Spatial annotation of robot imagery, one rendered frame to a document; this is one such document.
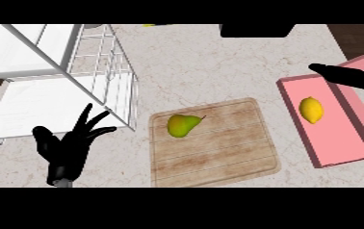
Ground black appliance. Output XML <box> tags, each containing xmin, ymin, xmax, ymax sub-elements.
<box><xmin>219</xmin><ymin>23</ymin><xmax>296</xmax><ymax>38</ymax></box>

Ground wooden cutting board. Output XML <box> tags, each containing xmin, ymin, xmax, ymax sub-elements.
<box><xmin>148</xmin><ymin>97</ymin><xmax>281</xmax><ymax>189</ymax></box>

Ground pink cardboard box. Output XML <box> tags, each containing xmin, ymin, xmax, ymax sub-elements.
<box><xmin>275</xmin><ymin>54</ymin><xmax>364</xmax><ymax>169</ymax></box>

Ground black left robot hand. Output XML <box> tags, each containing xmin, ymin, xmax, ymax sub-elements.
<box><xmin>31</xmin><ymin>102</ymin><xmax>118</xmax><ymax>187</ymax></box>

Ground yellow lemon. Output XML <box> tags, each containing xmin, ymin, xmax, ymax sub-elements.
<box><xmin>297</xmin><ymin>95</ymin><xmax>325</xmax><ymax>125</ymax></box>

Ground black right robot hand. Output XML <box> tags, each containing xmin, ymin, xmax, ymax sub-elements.
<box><xmin>307</xmin><ymin>63</ymin><xmax>364</xmax><ymax>89</ymax></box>

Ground white wire basket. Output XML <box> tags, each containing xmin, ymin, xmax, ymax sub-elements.
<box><xmin>0</xmin><ymin>23</ymin><xmax>140</xmax><ymax>140</ymax></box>

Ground green pear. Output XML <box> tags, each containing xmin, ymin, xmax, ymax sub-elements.
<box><xmin>165</xmin><ymin>114</ymin><xmax>207</xmax><ymax>139</ymax></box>

